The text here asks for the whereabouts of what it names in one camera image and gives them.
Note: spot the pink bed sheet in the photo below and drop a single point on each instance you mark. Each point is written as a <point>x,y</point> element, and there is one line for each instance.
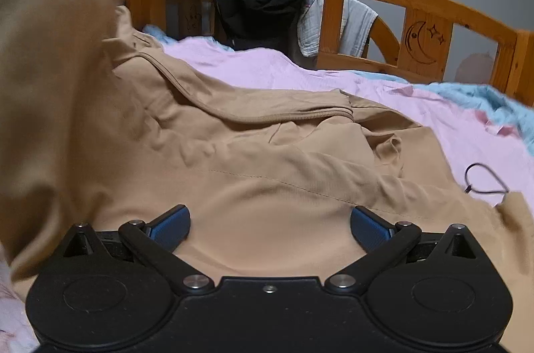
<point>292,69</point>

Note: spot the wooden bed frame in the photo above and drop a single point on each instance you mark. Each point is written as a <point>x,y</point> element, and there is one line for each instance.
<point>425,40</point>

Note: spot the light blue blanket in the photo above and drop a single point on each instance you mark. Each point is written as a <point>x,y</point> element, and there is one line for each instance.
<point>479,94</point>

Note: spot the tan hooded jacket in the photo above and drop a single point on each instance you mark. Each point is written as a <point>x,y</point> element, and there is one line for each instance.
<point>267,153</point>

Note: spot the white pink printed cloth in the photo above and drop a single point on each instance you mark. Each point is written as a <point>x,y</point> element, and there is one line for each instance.
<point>14,307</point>

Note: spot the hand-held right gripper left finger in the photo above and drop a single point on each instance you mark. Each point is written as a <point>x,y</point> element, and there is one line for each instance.
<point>171,230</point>

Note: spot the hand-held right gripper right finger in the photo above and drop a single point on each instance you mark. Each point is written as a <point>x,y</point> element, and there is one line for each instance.
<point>371,230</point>

